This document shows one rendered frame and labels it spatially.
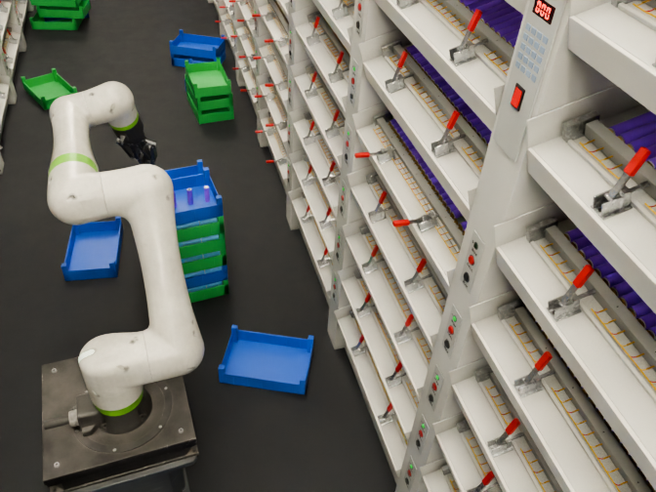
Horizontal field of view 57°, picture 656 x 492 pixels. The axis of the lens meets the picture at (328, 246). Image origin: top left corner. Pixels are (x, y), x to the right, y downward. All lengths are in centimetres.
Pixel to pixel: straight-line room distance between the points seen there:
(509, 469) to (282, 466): 95
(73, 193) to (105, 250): 125
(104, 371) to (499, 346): 89
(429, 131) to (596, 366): 61
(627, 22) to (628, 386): 45
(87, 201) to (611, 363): 113
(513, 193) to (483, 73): 23
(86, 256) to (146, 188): 127
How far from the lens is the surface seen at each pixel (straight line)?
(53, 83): 409
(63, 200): 151
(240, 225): 277
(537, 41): 90
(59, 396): 182
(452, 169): 119
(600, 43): 81
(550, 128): 93
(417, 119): 133
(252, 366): 222
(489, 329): 116
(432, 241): 131
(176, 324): 153
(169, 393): 174
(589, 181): 88
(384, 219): 164
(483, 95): 105
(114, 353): 154
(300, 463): 202
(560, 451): 105
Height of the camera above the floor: 177
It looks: 42 degrees down
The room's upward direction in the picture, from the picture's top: 4 degrees clockwise
